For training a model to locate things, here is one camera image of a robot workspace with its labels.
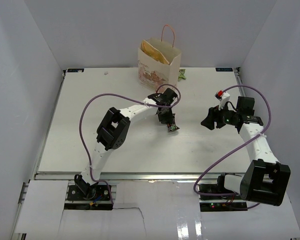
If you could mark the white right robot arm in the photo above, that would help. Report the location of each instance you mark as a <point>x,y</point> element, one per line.
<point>266,179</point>

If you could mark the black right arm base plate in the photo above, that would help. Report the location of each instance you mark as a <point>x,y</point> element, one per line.
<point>212,203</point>

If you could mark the yellow chips bag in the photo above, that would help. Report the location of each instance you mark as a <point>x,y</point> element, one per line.
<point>154,53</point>

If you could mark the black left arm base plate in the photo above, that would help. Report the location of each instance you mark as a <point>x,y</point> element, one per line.
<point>97,198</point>

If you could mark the purple candy packet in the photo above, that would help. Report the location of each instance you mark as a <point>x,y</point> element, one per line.
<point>172,127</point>

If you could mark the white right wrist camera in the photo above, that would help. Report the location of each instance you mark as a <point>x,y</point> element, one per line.
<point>223,98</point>

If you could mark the green snack packet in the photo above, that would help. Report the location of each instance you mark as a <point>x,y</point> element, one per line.
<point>181,74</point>

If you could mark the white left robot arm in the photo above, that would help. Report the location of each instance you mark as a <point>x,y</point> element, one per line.
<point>113,129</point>

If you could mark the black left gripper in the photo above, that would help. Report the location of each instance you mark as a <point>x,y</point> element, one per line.
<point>169,118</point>

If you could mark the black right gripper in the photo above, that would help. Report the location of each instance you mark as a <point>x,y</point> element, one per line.
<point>214,115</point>

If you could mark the cream paper bag orange handles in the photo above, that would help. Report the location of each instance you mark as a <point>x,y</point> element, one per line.
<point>154,74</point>

